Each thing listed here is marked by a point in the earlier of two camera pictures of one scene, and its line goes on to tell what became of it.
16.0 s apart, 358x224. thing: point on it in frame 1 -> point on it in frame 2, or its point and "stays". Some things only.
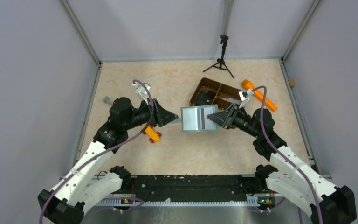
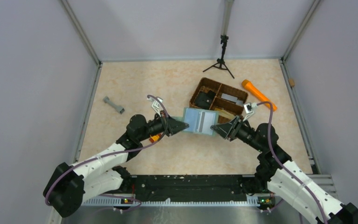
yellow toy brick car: (154, 136) stays
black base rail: (147, 187) stays
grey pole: (227, 10) stays
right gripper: (225, 119) -> (229, 130)
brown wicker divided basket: (211, 92) stays
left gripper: (161, 116) -> (173, 126)
